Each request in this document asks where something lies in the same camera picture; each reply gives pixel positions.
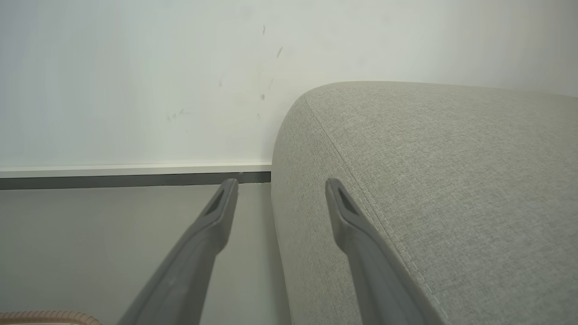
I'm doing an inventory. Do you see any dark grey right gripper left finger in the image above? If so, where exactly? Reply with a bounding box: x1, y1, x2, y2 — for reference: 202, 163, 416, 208
117, 178, 239, 325

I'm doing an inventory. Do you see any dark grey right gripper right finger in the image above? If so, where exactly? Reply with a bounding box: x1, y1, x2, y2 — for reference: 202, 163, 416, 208
325, 178, 445, 325

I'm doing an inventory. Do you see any beige fabric sofa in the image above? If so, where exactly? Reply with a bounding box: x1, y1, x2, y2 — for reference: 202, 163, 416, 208
270, 81, 578, 325

